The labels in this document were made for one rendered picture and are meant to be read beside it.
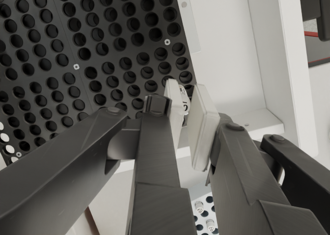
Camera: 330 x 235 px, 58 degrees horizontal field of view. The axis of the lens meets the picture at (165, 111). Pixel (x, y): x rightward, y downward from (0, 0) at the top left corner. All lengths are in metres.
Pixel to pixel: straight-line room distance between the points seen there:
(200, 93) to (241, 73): 0.20
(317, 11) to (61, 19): 0.24
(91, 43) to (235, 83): 0.18
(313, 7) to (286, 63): 0.05
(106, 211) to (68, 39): 0.33
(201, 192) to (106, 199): 0.16
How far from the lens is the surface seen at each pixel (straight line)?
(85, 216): 0.58
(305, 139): 0.32
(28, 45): 0.32
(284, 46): 0.29
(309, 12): 0.31
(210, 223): 0.50
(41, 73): 0.32
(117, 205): 0.53
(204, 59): 0.36
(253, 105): 0.39
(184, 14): 0.35
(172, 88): 0.17
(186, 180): 0.50
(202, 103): 0.16
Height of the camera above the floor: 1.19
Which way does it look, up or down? 73 degrees down
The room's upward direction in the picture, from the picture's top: 180 degrees clockwise
